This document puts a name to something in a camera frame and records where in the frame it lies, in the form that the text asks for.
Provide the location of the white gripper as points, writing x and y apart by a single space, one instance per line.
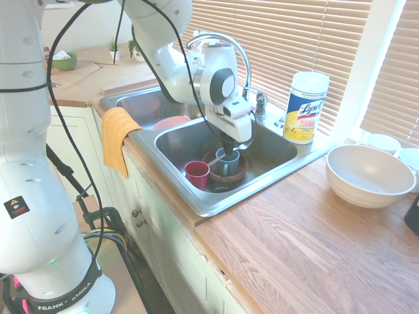
237 127

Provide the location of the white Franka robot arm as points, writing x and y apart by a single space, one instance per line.
29 183

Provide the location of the black sink drain strainer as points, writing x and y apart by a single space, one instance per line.
222 187

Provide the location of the chrome sink sprayer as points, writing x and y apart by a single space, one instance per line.
280 122

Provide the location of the stainless steel double sink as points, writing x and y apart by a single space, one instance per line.
183 193

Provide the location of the grey mug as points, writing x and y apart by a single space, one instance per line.
230 167

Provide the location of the brown wooden bowl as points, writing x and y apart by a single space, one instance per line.
226 179

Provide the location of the red cup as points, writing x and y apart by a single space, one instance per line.
197 175

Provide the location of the pink plate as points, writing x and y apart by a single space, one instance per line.
168 123

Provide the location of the Lysol wipes canister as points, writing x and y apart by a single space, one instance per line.
304 108

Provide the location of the chrome gooseneck faucet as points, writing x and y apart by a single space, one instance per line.
244 59

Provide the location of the orange dish towel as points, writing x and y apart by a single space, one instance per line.
114 137

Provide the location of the brass cabinet knob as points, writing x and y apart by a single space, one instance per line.
135 213
140 224

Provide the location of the white kitchen cabinet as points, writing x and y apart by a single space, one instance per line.
176 261

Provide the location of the wide wooden window blind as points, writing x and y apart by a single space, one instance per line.
311 39

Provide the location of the large cream bowl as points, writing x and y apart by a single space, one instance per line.
360 193

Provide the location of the trailing plant in white pot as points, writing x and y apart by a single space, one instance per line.
134 49

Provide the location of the green metal clamp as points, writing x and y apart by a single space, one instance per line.
111 216

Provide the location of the small plant in white pot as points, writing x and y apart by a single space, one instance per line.
114 52

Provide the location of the small white bowl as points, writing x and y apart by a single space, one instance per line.
410 158
383 142

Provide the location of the black tripod pole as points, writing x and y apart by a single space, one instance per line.
65 168

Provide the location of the narrow wooden window blind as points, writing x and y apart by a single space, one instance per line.
396 81

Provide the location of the green bowl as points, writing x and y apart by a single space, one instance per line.
67 63

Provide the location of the white crumpled tissue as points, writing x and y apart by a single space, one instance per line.
62 55

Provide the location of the black appliance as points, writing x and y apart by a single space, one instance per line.
413 216

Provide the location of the orange cardboard box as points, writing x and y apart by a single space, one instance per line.
46 52

